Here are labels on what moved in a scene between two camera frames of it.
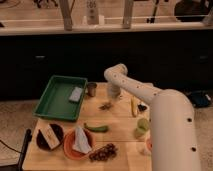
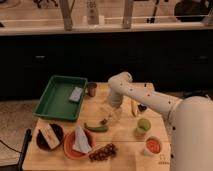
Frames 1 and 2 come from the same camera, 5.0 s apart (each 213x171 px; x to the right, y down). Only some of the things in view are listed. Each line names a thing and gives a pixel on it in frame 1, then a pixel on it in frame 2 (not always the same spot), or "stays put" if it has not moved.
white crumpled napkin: x=81 y=142 stays put
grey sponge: x=75 y=93 stays put
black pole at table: x=28 y=139 stays put
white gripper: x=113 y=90 -> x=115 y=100
